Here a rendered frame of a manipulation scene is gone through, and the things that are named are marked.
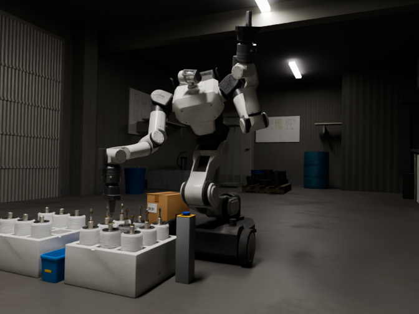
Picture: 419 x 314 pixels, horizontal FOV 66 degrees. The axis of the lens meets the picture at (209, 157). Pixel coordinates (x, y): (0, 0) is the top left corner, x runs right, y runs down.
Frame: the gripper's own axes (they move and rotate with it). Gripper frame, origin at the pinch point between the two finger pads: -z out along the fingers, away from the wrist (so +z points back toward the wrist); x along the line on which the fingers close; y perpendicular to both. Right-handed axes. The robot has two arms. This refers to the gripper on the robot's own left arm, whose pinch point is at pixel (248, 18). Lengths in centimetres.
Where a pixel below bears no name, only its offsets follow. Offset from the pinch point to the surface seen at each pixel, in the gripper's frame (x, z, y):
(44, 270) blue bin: 100, 111, 4
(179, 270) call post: 43, 110, -23
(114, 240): 69, 93, -11
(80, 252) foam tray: 84, 99, -5
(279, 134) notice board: -499, 310, 564
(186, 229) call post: 37, 92, -18
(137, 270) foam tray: 63, 98, -28
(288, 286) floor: -1, 114, -50
